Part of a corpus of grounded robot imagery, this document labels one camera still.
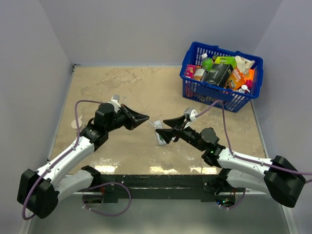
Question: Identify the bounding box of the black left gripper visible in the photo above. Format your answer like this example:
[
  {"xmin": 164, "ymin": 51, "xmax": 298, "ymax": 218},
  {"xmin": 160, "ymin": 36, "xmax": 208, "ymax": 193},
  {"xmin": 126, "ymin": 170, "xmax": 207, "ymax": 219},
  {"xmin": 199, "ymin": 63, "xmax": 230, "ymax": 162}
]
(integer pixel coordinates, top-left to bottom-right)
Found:
[{"xmin": 106, "ymin": 104, "xmax": 149, "ymax": 132}]

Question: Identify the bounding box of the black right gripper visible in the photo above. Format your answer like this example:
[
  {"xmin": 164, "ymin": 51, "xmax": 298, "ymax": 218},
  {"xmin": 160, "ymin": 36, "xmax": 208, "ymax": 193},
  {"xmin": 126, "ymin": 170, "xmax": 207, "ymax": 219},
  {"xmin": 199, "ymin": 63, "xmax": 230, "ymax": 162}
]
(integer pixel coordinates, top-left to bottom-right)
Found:
[{"xmin": 156, "ymin": 115, "xmax": 206, "ymax": 152}]

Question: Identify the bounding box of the white remote control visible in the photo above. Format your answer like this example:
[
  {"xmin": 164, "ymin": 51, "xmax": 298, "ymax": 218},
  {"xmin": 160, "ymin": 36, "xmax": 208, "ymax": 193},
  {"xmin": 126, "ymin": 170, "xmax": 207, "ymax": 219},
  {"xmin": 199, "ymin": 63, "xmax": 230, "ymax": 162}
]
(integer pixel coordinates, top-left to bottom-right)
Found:
[{"xmin": 153, "ymin": 120, "xmax": 167, "ymax": 146}]

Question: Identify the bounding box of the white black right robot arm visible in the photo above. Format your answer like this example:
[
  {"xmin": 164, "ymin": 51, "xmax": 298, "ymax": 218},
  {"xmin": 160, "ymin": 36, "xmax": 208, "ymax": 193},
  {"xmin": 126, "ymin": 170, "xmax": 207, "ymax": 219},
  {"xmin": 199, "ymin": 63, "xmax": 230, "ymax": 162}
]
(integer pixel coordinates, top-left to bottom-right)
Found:
[{"xmin": 156, "ymin": 116, "xmax": 306, "ymax": 208}]

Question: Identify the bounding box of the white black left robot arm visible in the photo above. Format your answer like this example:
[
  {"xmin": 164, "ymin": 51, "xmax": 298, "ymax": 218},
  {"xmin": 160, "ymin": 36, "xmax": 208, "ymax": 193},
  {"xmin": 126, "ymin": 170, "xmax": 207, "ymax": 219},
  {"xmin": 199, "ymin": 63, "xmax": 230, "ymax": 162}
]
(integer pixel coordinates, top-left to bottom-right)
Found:
[{"xmin": 17, "ymin": 101, "xmax": 149, "ymax": 220}]

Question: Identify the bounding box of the orange jar white label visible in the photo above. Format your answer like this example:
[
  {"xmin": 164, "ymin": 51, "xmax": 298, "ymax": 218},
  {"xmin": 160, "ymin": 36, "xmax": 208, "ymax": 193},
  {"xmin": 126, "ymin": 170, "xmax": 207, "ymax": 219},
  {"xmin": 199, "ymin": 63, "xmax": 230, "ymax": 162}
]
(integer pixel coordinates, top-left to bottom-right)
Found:
[{"xmin": 192, "ymin": 68, "xmax": 208, "ymax": 81}]

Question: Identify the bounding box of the beige round paddle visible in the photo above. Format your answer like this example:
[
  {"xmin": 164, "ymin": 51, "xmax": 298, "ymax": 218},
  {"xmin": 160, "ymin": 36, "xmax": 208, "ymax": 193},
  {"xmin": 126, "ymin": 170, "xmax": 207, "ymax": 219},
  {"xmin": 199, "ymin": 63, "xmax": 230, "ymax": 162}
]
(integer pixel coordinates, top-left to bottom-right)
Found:
[{"xmin": 71, "ymin": 116, "xmax": 82, "ymax": 130}]

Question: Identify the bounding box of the pink box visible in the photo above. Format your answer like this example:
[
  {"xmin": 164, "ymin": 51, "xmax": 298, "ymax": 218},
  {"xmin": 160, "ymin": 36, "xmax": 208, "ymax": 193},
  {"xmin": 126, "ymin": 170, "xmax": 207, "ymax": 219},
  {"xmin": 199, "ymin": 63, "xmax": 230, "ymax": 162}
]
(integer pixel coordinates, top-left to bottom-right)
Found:
[{"xmin": 184, "ymin": 64, "xmax": 198, "ymax": 78}]

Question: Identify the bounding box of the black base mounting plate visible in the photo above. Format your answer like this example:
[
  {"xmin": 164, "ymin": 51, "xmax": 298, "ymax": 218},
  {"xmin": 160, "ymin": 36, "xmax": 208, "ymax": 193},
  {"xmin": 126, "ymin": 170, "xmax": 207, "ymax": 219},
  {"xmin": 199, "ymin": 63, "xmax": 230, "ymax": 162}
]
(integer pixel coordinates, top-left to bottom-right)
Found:
[{"xmin": 73, "ymin": 174, "xmax": 246, "ymax": 204}]

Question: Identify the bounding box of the black green razor box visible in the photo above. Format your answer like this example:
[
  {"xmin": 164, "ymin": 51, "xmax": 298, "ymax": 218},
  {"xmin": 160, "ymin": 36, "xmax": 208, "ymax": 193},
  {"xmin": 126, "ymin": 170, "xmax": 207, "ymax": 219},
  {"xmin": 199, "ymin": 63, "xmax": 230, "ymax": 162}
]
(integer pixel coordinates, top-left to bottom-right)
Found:
[{"xmin": 202, "ymin": 56, "xmax": 237, "ymax": 88}]

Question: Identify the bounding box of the green bottle white cap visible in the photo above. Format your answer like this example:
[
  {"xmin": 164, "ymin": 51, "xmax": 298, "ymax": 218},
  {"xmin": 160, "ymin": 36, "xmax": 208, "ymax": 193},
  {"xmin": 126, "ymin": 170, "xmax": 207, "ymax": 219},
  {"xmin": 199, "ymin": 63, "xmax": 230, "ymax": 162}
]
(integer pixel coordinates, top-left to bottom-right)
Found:
[{"xmin": 201, "ymin": 53, "xmax": 214, "ymax": 71}]

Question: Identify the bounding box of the blue plastic basket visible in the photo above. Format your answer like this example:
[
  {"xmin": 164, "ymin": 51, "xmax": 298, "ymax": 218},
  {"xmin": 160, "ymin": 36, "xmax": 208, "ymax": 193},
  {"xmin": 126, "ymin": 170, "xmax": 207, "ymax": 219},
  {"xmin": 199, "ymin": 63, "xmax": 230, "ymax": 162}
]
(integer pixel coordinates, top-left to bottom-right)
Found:
[{"xmin": 179, "ymin": 41, "xmax": 264, "ymax": 113}]

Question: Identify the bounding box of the orange razor package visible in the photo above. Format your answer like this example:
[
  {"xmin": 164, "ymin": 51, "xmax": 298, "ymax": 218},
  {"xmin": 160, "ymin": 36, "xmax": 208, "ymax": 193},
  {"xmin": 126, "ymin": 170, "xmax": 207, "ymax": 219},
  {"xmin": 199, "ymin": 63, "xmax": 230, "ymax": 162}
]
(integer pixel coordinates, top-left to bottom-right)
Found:
[{"xmin": 225, "ymin": 67, "xmax": 246, "ymax": 91}]

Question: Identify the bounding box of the bright orange package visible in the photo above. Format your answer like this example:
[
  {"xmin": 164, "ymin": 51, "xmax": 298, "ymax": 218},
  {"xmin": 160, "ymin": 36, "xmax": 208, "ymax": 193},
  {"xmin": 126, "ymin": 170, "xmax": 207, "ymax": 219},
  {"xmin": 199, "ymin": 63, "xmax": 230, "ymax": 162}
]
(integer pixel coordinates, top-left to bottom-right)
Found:
[{"xmin": 244, "ymin": 69, "xmax": 254, "ymax": 82}]

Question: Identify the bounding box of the white crumpled bag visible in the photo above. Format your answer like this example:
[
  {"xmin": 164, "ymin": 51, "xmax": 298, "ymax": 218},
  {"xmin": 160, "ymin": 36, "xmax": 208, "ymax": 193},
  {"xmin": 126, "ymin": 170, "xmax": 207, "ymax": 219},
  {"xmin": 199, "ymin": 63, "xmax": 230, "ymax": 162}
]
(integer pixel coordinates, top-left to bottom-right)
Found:
[{"xmin": 234, "ymin": 56, "xmax": 255, "ymax": 75}]

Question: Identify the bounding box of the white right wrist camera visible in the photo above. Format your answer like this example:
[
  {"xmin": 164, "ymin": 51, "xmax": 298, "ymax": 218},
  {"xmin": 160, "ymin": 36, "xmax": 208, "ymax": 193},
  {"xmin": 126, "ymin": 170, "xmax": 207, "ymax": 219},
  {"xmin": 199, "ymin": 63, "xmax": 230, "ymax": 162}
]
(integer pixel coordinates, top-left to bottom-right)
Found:
[{"xmin": 184, "ymin": 107, "xmax": 197, "ymax": 122}]

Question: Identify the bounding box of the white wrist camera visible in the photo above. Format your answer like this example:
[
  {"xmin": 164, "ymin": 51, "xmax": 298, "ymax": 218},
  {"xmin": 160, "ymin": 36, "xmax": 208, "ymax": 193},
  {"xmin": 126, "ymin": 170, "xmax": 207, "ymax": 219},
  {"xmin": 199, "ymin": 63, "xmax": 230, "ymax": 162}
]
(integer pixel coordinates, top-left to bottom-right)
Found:
[
  {"xmin": 109, "ymin": 95, "xmax": 121, "ymax": 113},
  {"xmin": 184, "ymin": 107, "xmax": 197, "ymax": 122}
]

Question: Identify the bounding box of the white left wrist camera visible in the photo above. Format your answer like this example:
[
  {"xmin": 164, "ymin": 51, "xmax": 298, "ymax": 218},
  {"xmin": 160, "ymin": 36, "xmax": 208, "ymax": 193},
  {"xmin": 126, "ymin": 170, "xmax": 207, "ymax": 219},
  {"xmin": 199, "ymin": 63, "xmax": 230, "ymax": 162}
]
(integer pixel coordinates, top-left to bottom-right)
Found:
[{"xmin": 109, "ymin": 95, "xmax": 121, "ymax": 113}]

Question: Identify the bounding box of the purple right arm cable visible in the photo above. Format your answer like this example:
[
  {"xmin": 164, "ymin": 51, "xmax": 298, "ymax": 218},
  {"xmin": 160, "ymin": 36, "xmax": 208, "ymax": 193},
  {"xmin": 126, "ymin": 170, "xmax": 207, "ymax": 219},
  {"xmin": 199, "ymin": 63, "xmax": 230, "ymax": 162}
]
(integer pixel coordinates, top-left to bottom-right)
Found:
[{"xmin": 195, "ymin": 99, "xmax": 312, "ymax": 183}]

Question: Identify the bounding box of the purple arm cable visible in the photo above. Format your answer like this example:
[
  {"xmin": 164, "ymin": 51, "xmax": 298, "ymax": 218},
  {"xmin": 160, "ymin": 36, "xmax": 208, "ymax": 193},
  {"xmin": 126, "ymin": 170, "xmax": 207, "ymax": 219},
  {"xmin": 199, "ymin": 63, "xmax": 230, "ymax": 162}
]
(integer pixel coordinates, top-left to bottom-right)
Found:
[
  {"xmin": 195, "ymin": 99, "xmax": 312, "ymax": 183},
  {"xmin": 21, "ymin": 99, "xmax": 105, "ymax": 221}
]

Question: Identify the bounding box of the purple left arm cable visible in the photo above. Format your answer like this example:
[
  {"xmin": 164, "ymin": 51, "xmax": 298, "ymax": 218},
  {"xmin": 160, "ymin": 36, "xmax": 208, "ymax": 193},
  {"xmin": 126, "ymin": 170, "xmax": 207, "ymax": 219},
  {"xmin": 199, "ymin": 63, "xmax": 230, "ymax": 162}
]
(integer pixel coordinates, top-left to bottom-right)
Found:
[{"xmin": 21, "ymin": 99, "xmax": 105, "ymax": 221}]

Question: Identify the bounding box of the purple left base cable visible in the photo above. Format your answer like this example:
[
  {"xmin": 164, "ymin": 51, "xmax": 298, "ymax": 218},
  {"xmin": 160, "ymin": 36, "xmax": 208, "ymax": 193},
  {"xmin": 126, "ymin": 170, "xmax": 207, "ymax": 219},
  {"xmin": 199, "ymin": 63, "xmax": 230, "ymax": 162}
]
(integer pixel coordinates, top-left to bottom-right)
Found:
[{"xmin": 82, "ymin": 182, "xmax": 133, "ymax": 217}]

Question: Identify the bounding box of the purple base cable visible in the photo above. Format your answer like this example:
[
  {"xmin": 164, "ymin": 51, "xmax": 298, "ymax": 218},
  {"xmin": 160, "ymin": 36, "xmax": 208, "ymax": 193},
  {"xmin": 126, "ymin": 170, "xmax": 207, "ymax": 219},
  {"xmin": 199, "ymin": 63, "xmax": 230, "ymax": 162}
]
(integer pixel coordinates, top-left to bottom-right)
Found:
[
  {"xmin": 218, "ymin": 187, "xmax": 247, "ymax": 210},
  {"xmin": 82, "ymin": 182, "xmax": 133, "ymax": 217}
]

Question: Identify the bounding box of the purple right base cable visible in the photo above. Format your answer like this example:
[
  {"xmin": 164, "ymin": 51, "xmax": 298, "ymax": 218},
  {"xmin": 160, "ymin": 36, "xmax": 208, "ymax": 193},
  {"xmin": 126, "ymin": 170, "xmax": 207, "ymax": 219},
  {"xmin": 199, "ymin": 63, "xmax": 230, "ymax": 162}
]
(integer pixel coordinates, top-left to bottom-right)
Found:
[{"xmin": 218, "ymin": 187, "xmax": 247, "ymax": 210}]

